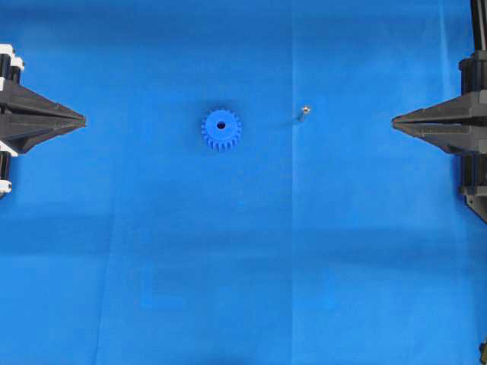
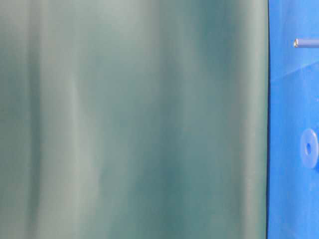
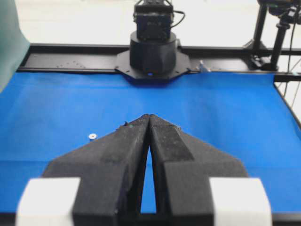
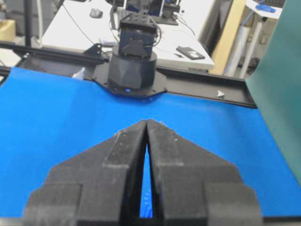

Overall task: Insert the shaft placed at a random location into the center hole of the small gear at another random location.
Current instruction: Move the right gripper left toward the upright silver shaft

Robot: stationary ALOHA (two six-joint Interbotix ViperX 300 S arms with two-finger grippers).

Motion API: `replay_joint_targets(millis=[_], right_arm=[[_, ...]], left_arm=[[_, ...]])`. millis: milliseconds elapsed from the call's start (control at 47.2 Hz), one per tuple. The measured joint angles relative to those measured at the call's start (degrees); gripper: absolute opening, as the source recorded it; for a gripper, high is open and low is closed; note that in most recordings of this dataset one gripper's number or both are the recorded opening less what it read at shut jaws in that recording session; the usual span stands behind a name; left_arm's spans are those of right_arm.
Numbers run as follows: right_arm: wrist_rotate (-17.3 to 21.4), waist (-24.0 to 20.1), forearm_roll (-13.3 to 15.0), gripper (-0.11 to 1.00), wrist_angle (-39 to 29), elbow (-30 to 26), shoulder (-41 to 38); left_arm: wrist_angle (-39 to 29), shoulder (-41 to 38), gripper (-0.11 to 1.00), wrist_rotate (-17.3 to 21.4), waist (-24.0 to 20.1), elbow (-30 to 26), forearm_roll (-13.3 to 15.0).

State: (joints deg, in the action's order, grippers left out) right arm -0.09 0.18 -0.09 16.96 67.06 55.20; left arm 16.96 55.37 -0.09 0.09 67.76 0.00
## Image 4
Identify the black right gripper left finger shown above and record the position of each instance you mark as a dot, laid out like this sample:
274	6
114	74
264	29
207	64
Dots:
100	186

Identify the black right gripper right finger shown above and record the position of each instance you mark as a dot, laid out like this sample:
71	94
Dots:
194	187

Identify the blue small plastic gear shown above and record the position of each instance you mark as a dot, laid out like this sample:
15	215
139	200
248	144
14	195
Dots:
146	204

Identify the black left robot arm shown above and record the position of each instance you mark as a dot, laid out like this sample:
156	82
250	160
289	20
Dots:
133	63

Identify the blue table mat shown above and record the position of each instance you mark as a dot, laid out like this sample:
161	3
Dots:
46	119

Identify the dark green board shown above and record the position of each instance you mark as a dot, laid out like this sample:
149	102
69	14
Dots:
275	85

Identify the black flat device on desk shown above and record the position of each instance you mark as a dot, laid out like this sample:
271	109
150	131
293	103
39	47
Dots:
190	53

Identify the white background desk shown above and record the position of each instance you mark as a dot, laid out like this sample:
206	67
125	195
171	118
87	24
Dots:
73	29

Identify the grey computer mouse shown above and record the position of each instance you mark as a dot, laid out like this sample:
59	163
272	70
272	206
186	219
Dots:
96	13

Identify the black aluminium frame rail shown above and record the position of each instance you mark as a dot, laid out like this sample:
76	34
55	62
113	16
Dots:
202	85

